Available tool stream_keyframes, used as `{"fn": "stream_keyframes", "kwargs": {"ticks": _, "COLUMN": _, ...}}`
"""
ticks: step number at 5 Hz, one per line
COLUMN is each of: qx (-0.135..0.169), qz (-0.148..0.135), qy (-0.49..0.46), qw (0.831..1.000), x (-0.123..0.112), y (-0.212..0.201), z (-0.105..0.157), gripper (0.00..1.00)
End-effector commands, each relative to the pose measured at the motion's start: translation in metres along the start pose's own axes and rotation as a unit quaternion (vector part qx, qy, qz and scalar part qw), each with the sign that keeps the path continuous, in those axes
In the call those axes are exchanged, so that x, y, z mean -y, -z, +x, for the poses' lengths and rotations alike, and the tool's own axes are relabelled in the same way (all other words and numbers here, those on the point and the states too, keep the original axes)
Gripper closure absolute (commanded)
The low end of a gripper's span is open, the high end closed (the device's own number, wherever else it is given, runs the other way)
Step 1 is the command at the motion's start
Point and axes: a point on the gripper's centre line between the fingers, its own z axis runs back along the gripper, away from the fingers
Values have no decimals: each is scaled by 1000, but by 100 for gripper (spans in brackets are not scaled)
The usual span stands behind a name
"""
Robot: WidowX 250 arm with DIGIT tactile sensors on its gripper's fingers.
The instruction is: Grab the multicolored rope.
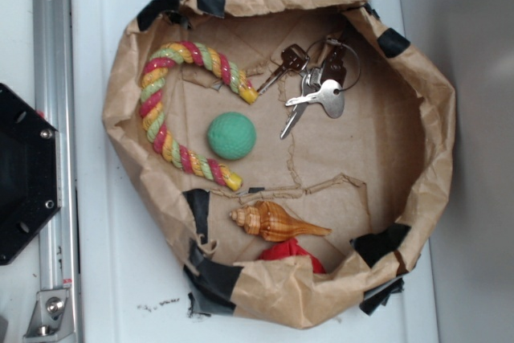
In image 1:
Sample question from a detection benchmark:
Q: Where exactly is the green foam ball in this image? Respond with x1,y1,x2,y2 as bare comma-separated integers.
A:
206,112,257,161

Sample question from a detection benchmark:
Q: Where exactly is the orange striped conch shell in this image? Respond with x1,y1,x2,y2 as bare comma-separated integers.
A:
230,201,332,242

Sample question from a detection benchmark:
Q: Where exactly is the silver key bunch on ring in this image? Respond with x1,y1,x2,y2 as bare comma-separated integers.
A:
257,38,361,139

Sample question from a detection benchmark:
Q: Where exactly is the black hexagonal mount plate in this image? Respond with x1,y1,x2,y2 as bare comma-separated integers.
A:
0,84,59,266

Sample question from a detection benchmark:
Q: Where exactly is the silver corner bracket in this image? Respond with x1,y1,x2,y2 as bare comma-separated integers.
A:
22,288,74,342

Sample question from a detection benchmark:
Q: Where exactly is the brown paper bag container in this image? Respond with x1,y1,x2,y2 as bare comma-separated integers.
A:
102,0,455,329

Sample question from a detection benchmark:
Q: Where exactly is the red crumpled cloth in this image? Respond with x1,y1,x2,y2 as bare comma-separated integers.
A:
258,238,326,274

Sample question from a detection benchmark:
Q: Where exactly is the aluminium extrusion rail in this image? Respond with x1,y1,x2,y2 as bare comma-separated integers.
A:
31,0,84,343

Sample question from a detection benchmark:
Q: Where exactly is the multicolored twisted rope toy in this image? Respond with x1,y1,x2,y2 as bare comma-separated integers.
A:
139,41,258,191

